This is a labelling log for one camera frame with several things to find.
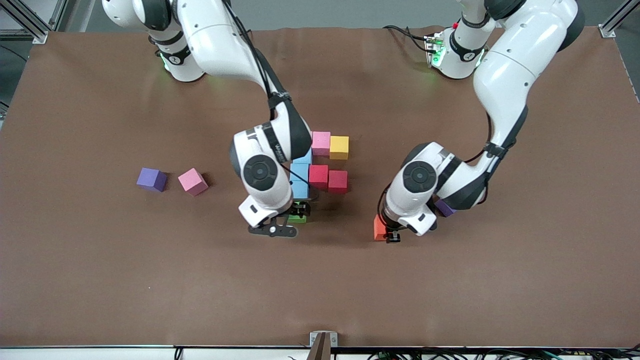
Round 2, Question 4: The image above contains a metal clamp bracket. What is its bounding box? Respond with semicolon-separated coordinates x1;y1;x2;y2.
307;331;339;360

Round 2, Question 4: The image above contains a black cable bundle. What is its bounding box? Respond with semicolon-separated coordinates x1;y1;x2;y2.
367;348;640;360

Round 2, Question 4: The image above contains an aluminium frame profile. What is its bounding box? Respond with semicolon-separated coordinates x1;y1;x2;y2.
598;0;640;39
49;0;69;31
0;0;49;45

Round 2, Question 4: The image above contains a yellow foam cube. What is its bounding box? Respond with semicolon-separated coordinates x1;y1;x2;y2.
329;135;350;161

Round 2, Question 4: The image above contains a pink foam cube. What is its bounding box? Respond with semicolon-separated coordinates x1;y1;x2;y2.
177;167;209;197
312;131;332;157

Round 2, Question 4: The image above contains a brown table mat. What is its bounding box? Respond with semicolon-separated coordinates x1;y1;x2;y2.
0;26;640;349

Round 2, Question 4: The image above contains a red foam cube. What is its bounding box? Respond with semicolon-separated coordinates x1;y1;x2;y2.
328;170;349;194
308;164;330;191

